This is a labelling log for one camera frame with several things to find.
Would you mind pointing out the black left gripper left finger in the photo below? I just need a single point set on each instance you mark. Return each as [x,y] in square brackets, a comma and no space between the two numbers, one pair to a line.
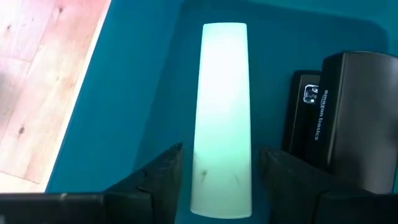
[155,186]

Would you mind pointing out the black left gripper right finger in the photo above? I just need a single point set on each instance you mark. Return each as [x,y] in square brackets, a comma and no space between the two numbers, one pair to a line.
[292,186]

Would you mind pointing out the white rectangular box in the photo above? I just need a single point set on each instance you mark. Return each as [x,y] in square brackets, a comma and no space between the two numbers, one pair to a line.
[222,109]

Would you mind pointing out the black stapler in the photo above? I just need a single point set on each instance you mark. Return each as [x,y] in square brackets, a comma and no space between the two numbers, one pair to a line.
[357,118]

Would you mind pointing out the teal plastic bin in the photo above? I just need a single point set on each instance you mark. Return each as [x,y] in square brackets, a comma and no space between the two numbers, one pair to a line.
[124,93]

